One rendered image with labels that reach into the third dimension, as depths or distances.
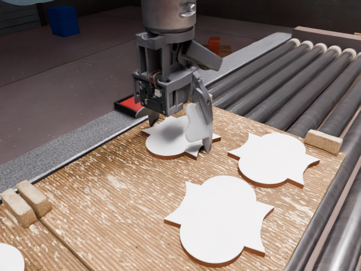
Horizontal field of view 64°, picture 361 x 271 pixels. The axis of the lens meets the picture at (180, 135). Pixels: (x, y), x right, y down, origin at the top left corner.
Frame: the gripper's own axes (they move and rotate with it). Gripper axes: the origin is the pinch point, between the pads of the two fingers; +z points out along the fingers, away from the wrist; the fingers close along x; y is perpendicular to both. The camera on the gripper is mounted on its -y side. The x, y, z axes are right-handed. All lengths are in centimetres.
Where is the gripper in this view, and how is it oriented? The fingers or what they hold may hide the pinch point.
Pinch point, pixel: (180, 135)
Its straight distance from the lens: 54.3
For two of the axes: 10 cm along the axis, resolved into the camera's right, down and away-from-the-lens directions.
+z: 0.1, 8.2, 5.7
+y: -6.3, 4.5, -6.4
